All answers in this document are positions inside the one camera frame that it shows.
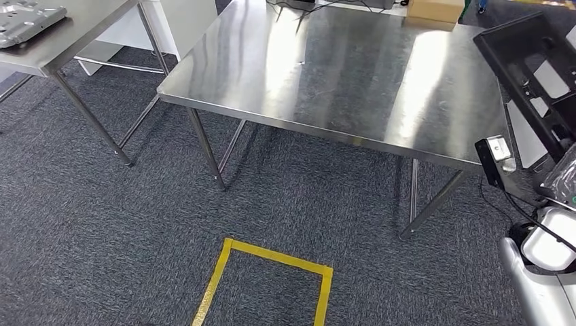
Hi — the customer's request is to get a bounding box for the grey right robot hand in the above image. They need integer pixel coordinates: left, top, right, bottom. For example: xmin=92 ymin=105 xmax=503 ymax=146
xmin=533 ymin=143 xmax=576 ymax=209

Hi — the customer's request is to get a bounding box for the long black plastic part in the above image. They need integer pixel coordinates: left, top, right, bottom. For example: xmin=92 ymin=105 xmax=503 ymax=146
xmin=473 ymin=11 xmax=576 ymax=164

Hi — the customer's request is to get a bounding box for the stainless steel workbench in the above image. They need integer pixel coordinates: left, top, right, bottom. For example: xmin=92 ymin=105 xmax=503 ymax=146
xmin=156 ymin=0 xmax=516 ymax=242

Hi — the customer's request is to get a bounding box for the grey metal plate part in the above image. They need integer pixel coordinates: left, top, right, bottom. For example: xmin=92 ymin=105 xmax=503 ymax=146
xmin=0 ymin=0 xmax=69 ymax=50

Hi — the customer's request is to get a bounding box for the large cardboard box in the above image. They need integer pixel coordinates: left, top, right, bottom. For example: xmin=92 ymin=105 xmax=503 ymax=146
xmin=406 ymin=0 xmax=466 ymax=24

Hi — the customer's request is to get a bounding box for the stainless steel table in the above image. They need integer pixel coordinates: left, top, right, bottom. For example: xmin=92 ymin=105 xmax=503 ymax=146
xmin=0 ymin=0 xmax=172 ymax=168

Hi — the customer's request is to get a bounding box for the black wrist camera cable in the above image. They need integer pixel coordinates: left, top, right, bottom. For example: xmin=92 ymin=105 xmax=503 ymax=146
xmin=501 ymin=189 xmax=576 ymax=254

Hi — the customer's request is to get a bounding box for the black power cable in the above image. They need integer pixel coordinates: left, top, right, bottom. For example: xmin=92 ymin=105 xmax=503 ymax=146
xmin=265 ymin=0 xmax=406 ymax=14

